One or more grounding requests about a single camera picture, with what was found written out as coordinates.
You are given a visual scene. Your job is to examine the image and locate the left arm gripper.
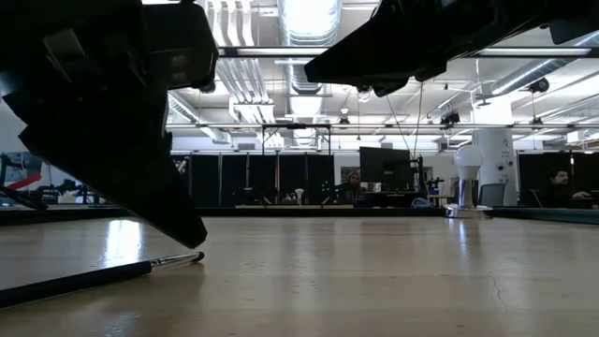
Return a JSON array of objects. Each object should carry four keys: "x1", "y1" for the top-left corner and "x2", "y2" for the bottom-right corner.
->
[{"x1": 0, "y1": 0, "x2": 209, "y2": 250}]

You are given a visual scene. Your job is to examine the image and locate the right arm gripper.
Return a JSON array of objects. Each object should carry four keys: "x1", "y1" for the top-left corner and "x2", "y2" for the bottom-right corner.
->
[{"x1": 444, "y1": 0, "x2": 599, "y2": 65}]

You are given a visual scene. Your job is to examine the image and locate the long black silver-ferrule makeup brush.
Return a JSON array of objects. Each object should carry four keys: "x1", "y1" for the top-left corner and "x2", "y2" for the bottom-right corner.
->
[{"x1": 0, "y1": 251, "x2": 206, "y2": 310}]

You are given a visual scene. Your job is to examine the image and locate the black partition panels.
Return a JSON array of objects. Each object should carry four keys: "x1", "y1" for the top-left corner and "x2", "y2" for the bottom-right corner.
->
[
  {"x1": 170, "y1": 153, "x2": 336, "y2": 207},
  {"x1": 518, "y1": 152, "x2": 599, "y2": 210}
]

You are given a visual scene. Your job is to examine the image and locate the black desk monitor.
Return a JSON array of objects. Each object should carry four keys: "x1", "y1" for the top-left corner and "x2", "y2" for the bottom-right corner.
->
[{"x1": 358, "y1": 146, "x2": 413, "y2": 193}]

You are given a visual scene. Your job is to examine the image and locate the black overhead rig crossbar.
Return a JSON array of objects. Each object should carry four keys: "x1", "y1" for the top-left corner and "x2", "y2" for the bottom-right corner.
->
[{"x1": 217, "y1": 45, "x2": 599, "y2": 59}]

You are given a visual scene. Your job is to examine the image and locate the white round pillar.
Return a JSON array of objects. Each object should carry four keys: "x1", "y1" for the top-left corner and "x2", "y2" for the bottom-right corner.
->
[{"x1": 472, "y1": 128, "x2": 519, "y2": 207}]

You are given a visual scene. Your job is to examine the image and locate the person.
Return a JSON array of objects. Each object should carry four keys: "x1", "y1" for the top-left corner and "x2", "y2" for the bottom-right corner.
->
[
  {"x1": 344, "y1": 170, "x2": 368, "y2": 206},
  {"x1": 533, "y1": 167, "x2": 599, "y2": 211}
]

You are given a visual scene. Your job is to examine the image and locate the grey office chair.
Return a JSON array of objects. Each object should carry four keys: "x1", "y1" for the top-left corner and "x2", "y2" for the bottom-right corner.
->
[{"x1": 477, "y1": 183, "x2": 506, "y2": 208}]

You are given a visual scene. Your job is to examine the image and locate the silver ceiling air duct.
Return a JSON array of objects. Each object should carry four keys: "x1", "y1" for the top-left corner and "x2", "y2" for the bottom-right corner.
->
[{"x1": 278, "y1": 0, "x2": 345, "y2": 95}]

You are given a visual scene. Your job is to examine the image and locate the black metal workstation frame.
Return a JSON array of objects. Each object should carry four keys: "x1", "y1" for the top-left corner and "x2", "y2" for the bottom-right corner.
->
[{"x1": 166, "y1": 122, "x2": 333, "y2": 155}]

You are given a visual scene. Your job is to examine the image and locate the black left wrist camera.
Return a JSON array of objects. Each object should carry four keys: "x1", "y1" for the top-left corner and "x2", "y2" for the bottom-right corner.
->
[{"x1": 142, "y1": 2, "x2": 219, "y2": 91}]

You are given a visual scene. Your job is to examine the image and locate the black table edge rail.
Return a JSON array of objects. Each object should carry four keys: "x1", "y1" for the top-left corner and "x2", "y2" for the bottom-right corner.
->
[{"x1": 0, "y1": 204, "x2": 599, "y2": 226}]

